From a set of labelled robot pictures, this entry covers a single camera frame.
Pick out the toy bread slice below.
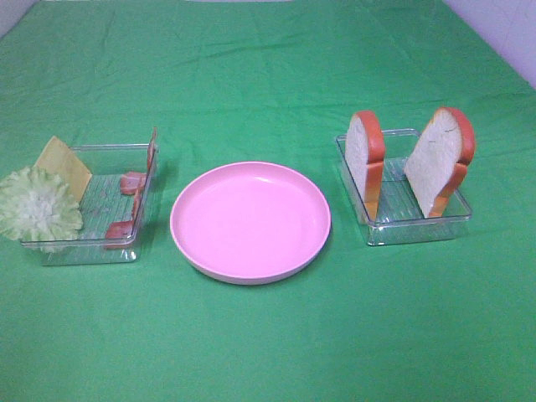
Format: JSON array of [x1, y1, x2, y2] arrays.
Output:
[[344, 111, 385, 221], [404, 106, 477, 218]]

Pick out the toy bacon strip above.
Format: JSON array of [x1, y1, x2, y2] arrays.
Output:
[[120, 127, 157, 195], [104, 186, 142, 250]]

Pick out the toy bacon strip front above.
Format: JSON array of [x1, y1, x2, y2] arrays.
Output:
[[104, 186, 142, 250]]

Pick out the green toy lettuce leaf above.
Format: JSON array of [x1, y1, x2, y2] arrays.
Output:
[[1, 167, 83, 243]]

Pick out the pink round plate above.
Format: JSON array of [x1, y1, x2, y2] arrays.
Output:
[[169, 162, 332, 285]]

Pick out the green tablecloth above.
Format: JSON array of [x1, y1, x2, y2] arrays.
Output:
[[1, 1, 535, 401]]

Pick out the clear right plastic tray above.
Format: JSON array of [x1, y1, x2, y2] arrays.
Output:
[[335, 128, 472, 246]]

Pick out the clear plastic tray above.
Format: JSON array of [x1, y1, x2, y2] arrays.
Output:
[[335, 128, 472, 246], [21, 143, 157, 265]]

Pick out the clear left plastic tray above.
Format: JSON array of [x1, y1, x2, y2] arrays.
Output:
[[21, 143, 157, 265]]

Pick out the yellow toy cheese slice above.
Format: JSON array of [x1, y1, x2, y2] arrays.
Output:
[[34, 136, 92, 202]]

